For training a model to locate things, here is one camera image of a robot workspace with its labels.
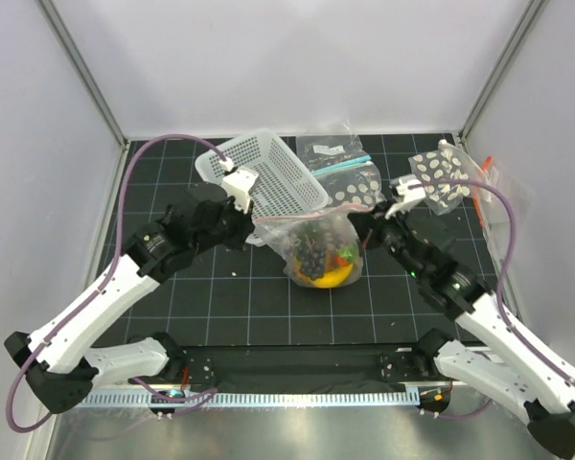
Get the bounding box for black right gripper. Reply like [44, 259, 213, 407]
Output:
[350, 197, 428, 281]

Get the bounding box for pink-zipper clear zip bag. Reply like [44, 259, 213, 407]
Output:
[254, 203, 369, 289]

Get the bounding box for white perforated plastic basket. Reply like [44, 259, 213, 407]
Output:
[210, 129, 329, 219]

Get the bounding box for dark purple grape bunch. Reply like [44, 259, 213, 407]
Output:
[294, 235, 328, 284]

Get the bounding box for yellow toy banana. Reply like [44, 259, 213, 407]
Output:
[311, 265, 353, 288]

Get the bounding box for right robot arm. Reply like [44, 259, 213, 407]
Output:
[348, 203, 575, 459]

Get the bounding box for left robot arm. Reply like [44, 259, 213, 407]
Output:
[5, 183, 254, 414]

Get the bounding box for blue-zipper clear zip bag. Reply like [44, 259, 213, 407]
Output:
[296, 133, 371, 173]

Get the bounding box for white-dotted clear zip bag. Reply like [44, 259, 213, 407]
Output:
[408, 140, 484, 216]

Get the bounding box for orange-zipper clear zip bag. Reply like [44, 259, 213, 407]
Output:
[473, 156, 534, 263]

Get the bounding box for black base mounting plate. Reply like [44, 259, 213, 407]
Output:
[142, 343, 449, 394]

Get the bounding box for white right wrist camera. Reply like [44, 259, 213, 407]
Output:
[384, 174, 426, 219]

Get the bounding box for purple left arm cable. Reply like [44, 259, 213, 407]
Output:
[7, 134, 231, 435]

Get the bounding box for slotted cable duct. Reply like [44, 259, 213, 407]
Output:
[78, 387, 420, 409]

